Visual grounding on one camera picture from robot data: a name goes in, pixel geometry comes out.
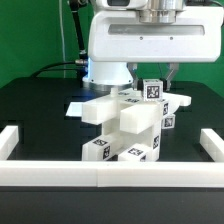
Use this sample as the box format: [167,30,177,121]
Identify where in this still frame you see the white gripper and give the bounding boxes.
[88,7,223,91]

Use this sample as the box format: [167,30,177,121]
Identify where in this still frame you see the white tagged cube nut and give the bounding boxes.
[143,79,163,101]

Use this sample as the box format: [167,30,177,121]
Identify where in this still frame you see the white chair back part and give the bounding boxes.
[82,88,191,134]

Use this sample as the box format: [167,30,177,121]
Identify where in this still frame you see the white chair seat part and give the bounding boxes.
[102,99,177,163]

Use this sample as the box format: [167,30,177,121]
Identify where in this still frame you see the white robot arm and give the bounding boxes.
[83,0,224,89]

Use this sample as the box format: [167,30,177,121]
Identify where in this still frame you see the white marker sheet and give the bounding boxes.
[66,102,90,117]

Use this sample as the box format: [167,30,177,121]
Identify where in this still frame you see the white U-shaped fence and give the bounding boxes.
[0,126,224,188]

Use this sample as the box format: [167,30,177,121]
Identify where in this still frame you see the black cable hose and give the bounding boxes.
[31,0,90,78]

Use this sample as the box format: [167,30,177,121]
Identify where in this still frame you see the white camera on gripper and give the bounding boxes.
[96,0,148,10]

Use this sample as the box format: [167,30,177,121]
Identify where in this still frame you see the thin white cable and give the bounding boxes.
[58,0,67,78]

